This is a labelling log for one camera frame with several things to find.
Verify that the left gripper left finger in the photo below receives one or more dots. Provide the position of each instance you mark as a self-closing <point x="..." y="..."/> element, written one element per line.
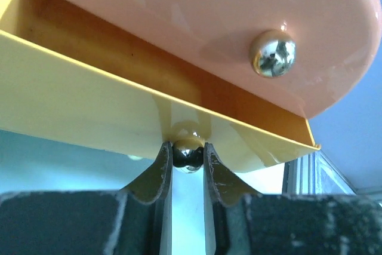
<point x="133" y="220"/>

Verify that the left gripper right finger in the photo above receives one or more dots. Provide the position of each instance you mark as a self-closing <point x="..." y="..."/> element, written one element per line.
<point x="241" y="220"/>

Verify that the white cylinder with orange-yellow face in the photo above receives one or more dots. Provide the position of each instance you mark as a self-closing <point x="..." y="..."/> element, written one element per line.
<point x="127" y="75"/>

